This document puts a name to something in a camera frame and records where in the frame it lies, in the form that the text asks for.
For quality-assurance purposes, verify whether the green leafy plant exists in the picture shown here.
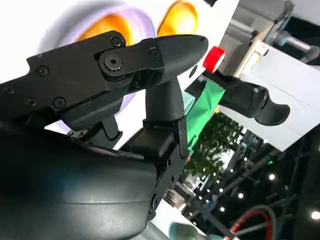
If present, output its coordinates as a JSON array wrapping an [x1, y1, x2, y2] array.
[[189, 112, 245, 176]]

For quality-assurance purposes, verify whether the pale green mug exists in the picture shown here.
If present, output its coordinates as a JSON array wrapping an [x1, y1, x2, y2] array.
[[168, 221, 208, 240]]

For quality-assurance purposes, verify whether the orange and white bread roll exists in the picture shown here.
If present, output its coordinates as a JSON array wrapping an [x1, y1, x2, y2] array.
[[157, 0, 199, 38], [74, 13, 135, 48]]

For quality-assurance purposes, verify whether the green cloth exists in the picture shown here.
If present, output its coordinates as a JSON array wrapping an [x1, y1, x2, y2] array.
[[186, 76, 227, 157]]

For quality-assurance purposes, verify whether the red round button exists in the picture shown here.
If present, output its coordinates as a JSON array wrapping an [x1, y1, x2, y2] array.
[[201, 45, 226, 74]]

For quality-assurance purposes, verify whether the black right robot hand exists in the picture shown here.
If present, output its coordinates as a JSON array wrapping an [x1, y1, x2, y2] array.
[[0, 29, 291, 240]]

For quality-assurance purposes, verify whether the red cable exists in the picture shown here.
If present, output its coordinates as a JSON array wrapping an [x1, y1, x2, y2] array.
[[228, 208, 273, 240]]

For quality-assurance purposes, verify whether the lilac plate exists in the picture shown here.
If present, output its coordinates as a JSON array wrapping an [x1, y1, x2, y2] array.
[[37, 0, 157, 133]]

